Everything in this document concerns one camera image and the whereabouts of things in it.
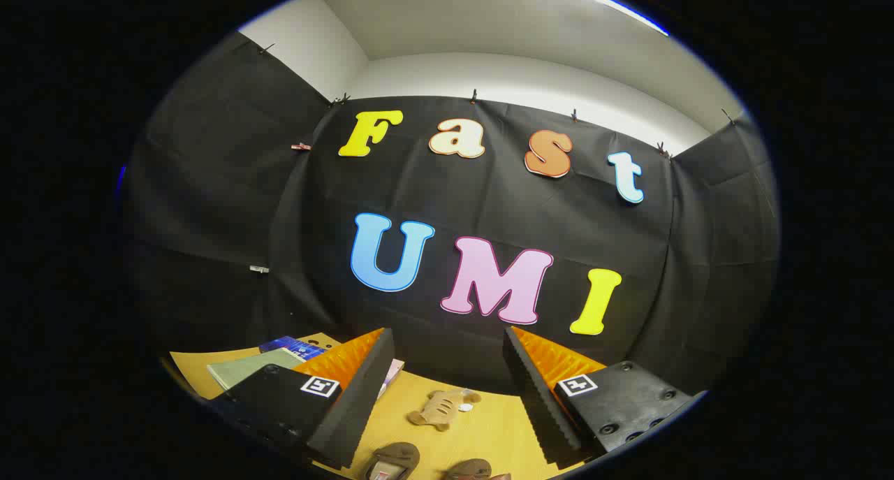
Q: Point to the cream fabric storage box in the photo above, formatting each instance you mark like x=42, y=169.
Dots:
x=244, y=369

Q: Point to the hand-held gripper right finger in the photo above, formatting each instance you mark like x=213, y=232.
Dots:
x=538, y=396

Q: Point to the pink cover book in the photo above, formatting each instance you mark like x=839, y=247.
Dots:
x=392, y=375

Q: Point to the tan bread plush toy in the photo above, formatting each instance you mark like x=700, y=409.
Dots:
x=440, y=406

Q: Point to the row of small dark clips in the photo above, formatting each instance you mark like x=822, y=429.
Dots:
x=473, y=96

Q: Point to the brown suede moccasin shoe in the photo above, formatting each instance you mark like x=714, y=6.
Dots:
x=468, y=469
x=394, y=455

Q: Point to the blue cover book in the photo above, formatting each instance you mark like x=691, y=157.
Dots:
x=290, y=345

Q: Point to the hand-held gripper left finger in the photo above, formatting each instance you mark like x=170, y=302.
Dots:
x=363, y=389

